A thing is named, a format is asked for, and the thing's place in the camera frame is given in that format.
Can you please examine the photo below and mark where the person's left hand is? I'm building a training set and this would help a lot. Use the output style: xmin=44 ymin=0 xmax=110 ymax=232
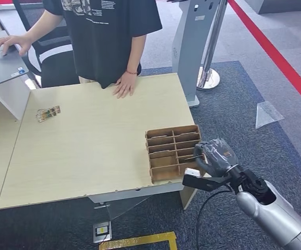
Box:
xmin=112 ymin=71 xmax=138 ymax=99

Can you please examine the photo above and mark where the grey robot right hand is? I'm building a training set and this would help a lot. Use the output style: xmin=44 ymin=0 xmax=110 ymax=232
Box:
xmin=193 ymin=138 xmax=240 ymax=179

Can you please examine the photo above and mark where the person's right hand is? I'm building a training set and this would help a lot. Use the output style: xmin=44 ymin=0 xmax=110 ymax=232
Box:
xmin=0 ymin=34 xmax=33 ymax=57

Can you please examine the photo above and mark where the person in black shirt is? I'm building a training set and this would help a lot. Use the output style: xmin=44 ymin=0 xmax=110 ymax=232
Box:
xmin=41 ymin=0 xmax=163 ymax=90

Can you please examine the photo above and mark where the brown wooden card holder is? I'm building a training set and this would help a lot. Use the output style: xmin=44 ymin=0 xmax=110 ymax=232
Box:
xmin=144 ymin=124 xmax=206 ymax=184

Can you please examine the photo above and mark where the colourful printed card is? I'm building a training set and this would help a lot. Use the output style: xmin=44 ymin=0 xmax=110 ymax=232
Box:
xmin=35 ymin=105 xmax=61 ymax=123

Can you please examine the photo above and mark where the grey laptop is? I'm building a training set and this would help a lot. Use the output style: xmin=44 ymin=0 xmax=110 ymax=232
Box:
xmin=0 ymin=0 xmax=30 ymax=90

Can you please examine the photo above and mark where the white laptop riser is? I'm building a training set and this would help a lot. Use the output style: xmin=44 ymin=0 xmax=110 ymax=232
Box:
xmin=0 ymin=77 xmax=32 ymax=129

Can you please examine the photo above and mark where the black office chair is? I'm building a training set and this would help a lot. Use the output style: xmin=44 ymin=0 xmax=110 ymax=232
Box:
xmin=12 ymin=0 xmax=81 ymax=89

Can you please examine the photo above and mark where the clear plastic sheet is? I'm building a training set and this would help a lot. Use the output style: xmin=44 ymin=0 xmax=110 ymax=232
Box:
xmin=255 ymin=100 xmax=285 ymax=130

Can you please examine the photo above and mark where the grey kiosk stand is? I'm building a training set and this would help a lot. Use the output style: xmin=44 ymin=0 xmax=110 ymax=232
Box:
xmin=171 ymin=0 xmax=228 ymax=108

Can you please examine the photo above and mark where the red barrier belt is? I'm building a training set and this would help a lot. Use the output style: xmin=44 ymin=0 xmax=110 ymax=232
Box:
xmin=227 ymin=0 xmax=301 ymax=115

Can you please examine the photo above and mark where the metal floor socket box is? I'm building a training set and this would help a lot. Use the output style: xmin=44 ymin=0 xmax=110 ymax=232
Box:
xmin=92 ymin=220 xmax=113 ymax=244

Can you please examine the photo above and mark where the grey platform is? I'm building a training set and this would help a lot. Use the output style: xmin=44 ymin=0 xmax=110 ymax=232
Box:
xmin=244 ymin=0 xmax=301 ymax=15

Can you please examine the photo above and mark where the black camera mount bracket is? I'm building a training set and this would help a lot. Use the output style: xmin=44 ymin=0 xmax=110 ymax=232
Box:
xmin=181 ymin=173 xmax=234 ymax=193

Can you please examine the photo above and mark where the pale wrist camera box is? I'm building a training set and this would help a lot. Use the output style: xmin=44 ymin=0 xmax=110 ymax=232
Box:
xmin=184 ymin=167 xmax=202 ymax=179

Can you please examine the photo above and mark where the black cable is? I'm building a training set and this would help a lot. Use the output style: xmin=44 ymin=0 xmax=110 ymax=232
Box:
xmin=196 ymin=189 xmax=234 ymax=250

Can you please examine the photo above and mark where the chrome stanchion post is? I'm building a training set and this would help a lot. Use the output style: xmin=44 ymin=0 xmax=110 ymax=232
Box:
xmin=197 ymin=0 xmax=228 ymax=92

